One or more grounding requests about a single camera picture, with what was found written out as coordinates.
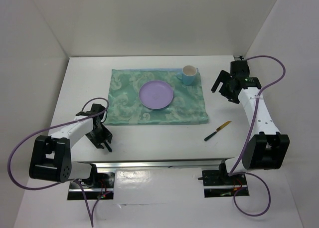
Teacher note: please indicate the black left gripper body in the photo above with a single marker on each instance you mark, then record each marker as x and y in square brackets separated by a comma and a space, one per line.
[98, 135]

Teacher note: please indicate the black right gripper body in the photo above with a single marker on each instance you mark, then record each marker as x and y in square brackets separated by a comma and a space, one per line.
[226, 90]

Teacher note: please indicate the gold fork green handle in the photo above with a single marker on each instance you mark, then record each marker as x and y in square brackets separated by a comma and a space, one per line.
[108, 147]

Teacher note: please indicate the blue cup white inside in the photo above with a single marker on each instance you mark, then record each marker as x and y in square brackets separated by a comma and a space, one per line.
[188, 75]

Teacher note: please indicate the teal patterned satin cloth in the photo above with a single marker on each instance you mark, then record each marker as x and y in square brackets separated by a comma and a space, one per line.
[186, 108]

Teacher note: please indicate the lilac round plastic plate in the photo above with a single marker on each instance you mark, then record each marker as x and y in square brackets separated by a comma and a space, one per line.
[156, 94]

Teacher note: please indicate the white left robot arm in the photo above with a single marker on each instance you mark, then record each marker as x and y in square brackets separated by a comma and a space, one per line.
[51, 155]

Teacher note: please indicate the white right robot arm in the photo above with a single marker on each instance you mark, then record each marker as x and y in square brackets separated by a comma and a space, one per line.
[265, 146]

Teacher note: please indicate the gold knife green handle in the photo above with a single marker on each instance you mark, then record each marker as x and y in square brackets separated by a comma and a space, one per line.
[217, 130]

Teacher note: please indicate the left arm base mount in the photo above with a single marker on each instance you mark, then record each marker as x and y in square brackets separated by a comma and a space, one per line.
[101, 188]

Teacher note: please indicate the front aluminium rail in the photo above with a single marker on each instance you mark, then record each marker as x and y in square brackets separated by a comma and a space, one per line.
[149, 164]

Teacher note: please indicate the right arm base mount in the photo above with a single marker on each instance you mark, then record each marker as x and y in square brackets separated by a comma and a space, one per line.
[216, 185]

